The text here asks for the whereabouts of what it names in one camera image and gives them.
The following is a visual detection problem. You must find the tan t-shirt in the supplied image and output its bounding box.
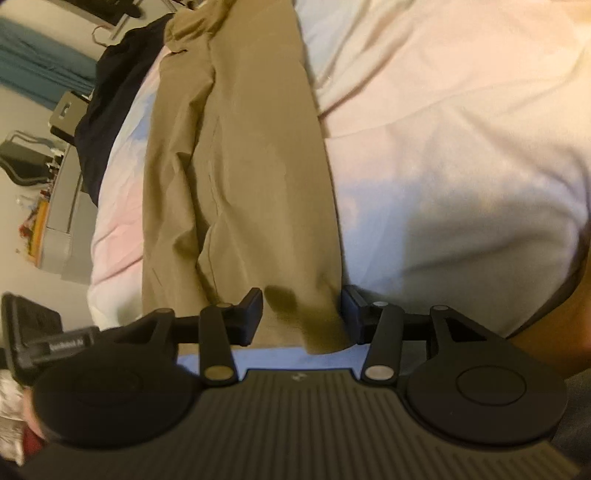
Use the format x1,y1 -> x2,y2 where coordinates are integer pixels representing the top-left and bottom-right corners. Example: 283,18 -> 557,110
141,1 -> 351,354

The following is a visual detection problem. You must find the pink clothes hanger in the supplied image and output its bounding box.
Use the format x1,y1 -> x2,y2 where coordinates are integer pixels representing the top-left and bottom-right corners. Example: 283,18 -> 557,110
91,25 -> 119,48

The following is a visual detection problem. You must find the person's left hand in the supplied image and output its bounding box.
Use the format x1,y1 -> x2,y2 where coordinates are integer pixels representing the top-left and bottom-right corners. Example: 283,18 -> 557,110
22,388 -> 48,442

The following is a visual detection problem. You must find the white vanity dresser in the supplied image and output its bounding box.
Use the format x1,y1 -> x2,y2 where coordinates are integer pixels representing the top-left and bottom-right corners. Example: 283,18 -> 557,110
38,146 -> 97,285

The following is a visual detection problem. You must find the orange tray on dresser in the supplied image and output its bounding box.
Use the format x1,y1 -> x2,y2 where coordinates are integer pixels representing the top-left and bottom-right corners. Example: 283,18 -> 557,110
28,198 -> 49,268

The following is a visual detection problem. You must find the wavy vanity mirror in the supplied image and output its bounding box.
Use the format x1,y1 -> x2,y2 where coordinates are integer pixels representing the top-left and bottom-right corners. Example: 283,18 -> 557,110
1,130 -> 56,187

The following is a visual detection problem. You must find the grey backed chair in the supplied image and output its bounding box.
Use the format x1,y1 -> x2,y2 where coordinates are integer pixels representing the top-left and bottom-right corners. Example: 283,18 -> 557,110
49,91 -> 89,145

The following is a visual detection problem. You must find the left teal curtain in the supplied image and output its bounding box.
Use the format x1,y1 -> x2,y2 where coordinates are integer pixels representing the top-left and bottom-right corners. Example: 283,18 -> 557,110
0,17 -> 96,110

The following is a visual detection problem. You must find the black garment on bed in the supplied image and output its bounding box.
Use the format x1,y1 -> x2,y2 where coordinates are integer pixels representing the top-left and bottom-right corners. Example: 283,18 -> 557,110
74,13 -> 173,204

